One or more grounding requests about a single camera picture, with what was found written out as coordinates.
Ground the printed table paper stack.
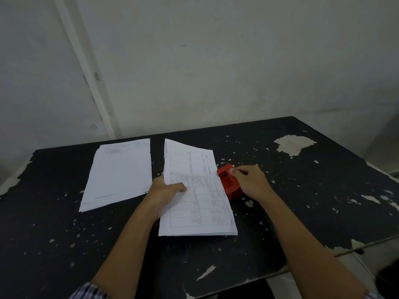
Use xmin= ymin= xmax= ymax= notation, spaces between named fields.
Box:
xmin=158 ymin=139 xmax=238 ymax=237

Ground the checked left shirt sleeve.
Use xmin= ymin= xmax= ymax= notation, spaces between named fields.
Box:
xmin=69 ymin=282 xmax=110 ymax=299

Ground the plain white paper stack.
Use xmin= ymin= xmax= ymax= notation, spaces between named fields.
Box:
xmin=79 ymin=138 xmax=153 ymax=213

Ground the person's right hand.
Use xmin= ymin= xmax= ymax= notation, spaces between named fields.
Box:
xmin=230 ymin=164 xmax=275 ymax=203

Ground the white wall conduit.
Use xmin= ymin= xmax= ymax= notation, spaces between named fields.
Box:
xmin=51 ymin=0 xmax=121 ymax=139

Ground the red stapler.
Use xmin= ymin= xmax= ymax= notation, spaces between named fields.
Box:
xmin=217 ymin=164 xmax=244 ymax=200

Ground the person's right forearm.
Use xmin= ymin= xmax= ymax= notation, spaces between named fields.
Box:
xmin=254 ymin=191 xmax=369 ymax=299

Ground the person's left hand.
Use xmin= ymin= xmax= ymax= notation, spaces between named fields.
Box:
xmin=142 ymin=175 xmax=187 ymax=219

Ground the person's left forearm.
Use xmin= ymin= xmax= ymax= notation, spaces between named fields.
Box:
xmin=90 ymin=201 xmax=163 ymax=293

